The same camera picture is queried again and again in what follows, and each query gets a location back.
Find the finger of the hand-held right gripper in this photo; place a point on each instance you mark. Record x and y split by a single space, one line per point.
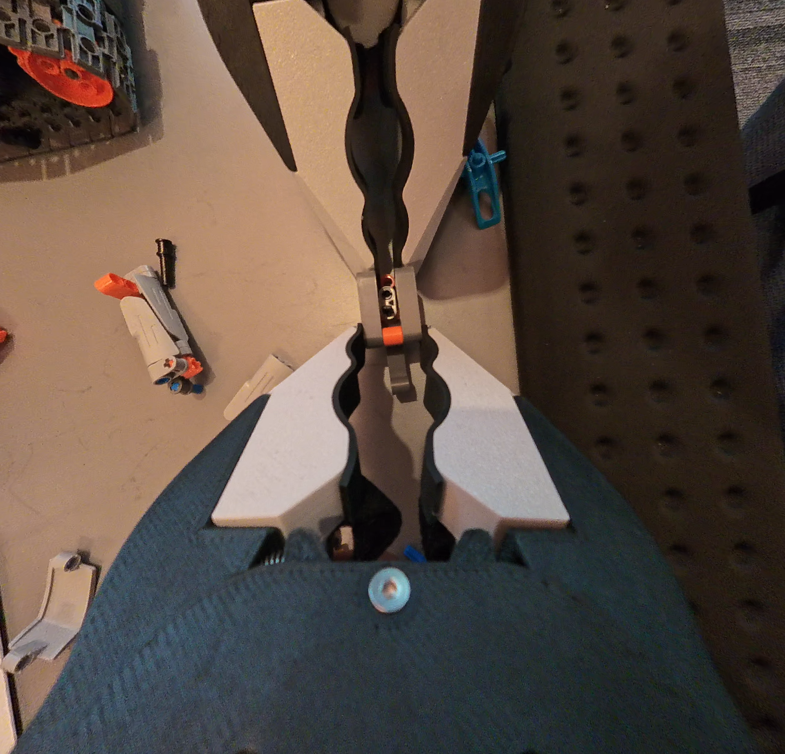
306 91
438 91

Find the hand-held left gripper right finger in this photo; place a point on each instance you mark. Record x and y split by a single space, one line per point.
497 459

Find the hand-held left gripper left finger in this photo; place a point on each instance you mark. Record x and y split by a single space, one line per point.
282 459

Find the grey orange brick claw assembly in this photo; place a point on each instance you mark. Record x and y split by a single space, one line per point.
367 306

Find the grey white orange brick arm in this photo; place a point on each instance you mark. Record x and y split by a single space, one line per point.
147 331

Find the white curved blade panel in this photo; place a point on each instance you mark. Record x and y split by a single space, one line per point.
257 386

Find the cyan plastic brick tool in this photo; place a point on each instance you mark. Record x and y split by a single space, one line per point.
478 177

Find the grey tracked toy robot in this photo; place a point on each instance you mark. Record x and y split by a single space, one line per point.
61 79

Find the black pin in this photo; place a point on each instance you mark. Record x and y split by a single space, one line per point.
165 263

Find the black perforated pad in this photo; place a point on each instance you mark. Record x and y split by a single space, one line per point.
644 275

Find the light grey curved panel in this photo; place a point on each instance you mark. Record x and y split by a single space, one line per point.
61 607

